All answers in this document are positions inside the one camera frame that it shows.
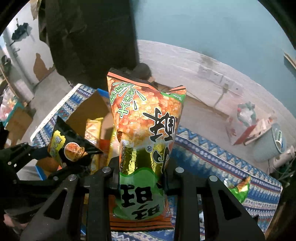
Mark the black hanging cloth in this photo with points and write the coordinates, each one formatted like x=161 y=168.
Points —
x=87 y=38

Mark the black snack bag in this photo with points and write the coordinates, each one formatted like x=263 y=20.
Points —
x=66 y=146

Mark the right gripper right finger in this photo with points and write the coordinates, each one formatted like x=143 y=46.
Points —
x=170 y=178

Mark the white wall socket row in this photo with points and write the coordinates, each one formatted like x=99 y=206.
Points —
x=220 y=79

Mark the white wall shelf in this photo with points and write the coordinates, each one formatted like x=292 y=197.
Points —
x=290 y=60

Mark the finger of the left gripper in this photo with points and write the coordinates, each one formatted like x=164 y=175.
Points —
x=16 y=157
x=33 y=174

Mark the white electric kettle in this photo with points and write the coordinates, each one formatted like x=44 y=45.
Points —
x=278 y=161

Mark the orange green rice cracker bag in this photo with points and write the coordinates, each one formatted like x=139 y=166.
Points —
x=146 y=122

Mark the person left hand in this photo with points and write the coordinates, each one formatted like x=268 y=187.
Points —
x=15 y=225

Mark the patterned blue tablecloth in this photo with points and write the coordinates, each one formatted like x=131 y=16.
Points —
x=195 y=153

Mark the black umbrella on wall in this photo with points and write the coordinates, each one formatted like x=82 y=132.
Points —
x=20 y=30

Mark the green snack bag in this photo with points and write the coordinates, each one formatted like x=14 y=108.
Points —
x=240 y=191

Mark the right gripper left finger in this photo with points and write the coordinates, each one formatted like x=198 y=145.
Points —
x=114 y=180

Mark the white flat carton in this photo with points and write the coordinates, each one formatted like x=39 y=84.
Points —
x=263 y=125

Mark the yellow biscuit tube pack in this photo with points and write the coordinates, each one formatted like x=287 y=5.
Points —
x=114 y=146

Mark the gold orange biscuit pack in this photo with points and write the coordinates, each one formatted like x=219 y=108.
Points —
x=92 y=134

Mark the blue cardboard box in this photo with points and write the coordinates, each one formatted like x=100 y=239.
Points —
x=87 y=112

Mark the light blue waste bin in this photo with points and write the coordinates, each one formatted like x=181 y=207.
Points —
x=271 y=144

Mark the large orange-red snack bag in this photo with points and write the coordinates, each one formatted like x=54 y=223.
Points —
x=104 y=146

